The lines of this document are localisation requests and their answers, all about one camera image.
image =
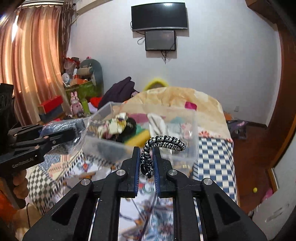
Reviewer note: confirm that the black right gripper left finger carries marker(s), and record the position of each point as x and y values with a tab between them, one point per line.
90	210

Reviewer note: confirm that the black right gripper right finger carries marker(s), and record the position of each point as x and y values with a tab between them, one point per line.
201	209

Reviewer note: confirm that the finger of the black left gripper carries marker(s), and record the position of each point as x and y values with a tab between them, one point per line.
47	141
30	132

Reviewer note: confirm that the grey knit item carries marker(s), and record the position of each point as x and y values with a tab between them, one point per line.
77	124

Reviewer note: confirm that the floral yellow scrunchie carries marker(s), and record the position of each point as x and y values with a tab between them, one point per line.
112	127

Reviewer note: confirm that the black white braided headband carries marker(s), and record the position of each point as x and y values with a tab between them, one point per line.
161	142

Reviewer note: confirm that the white drawstring pouch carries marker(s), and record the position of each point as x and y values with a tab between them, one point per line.
157	126

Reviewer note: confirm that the left hand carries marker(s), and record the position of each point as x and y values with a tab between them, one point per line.
21	184

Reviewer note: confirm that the red box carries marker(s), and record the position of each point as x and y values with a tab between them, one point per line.
50	104

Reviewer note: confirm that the pink bunny figure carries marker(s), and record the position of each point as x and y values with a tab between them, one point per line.
76	107

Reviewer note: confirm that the clear plastic storage box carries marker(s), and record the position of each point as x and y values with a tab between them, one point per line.
181	123

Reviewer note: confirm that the red cushion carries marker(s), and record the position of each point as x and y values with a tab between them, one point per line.
95	101

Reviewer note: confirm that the green cardboard box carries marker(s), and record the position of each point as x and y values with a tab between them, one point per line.
84	90

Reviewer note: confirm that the patterned colourful tablecloth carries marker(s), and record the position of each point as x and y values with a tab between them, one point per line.
124	205

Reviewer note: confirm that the grey plush toy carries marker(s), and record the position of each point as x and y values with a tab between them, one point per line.
91	70

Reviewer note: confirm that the black knit hat gold pattern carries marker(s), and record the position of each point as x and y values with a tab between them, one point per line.
128	132

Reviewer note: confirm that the dark purple garment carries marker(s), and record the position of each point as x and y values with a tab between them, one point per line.
119	92

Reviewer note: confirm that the orange curtain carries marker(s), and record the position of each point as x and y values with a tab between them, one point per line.
31	59

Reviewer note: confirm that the orange fleece blanket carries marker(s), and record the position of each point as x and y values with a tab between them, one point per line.
211	122

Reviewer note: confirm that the yellow furry hoop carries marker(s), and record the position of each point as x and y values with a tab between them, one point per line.
156	83

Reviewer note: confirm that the brown wooden door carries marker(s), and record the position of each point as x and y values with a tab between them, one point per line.
281	128

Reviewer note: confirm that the small wall monitor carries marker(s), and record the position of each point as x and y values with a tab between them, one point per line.
160	40

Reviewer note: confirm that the large wall television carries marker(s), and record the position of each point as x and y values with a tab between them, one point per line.
159	16

